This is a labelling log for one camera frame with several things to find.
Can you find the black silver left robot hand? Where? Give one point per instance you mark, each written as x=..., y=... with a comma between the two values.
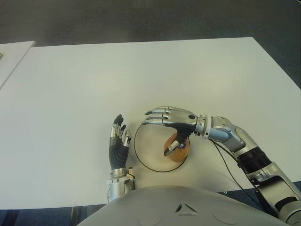
x=118, y=155

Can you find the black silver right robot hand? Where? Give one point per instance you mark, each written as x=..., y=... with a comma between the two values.
x=181, y=117

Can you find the red yellow apple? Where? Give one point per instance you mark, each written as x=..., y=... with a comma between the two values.
x=179, y=154

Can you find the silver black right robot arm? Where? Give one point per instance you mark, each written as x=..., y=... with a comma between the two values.
x=251, y=150

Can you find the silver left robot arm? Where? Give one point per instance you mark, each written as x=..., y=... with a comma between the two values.
x=116, y=188

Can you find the white plate with black rim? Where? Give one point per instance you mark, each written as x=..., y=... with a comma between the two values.
x=150, y=146

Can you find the dark table leg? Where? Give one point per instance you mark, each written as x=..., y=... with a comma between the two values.
x=75, y=214

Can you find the grey robot torso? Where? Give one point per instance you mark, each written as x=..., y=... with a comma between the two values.
x=178, y=207

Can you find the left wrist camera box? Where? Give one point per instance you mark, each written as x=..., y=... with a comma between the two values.
x=131, y=173

